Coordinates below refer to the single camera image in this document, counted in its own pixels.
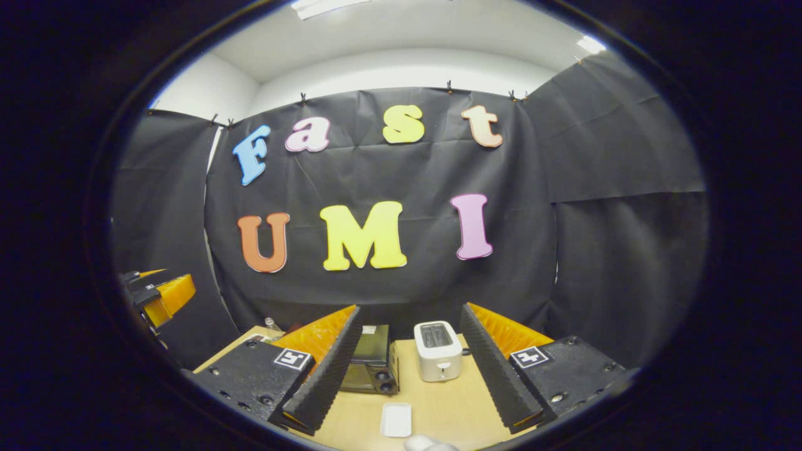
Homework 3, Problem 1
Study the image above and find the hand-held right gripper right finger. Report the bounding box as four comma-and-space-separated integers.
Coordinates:
461, 303, 640, 434

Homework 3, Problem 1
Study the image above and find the large ceiling light panel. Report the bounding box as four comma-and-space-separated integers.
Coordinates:
291, 0, 370, 19

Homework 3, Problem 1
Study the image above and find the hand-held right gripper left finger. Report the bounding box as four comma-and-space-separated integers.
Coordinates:
182, 305, 364, 436

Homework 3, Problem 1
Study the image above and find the black electric oven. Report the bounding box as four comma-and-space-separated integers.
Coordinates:
338, 324, 400, 395

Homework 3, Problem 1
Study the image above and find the white toaster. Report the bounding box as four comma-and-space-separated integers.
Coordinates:
414, 321, 463, 383

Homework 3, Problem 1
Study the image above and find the white rectangular tray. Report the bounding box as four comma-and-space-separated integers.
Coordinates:
380, 403, 412, 438

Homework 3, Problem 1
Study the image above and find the black backdrop cloth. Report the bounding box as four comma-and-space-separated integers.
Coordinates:
112, 50, 710, 370

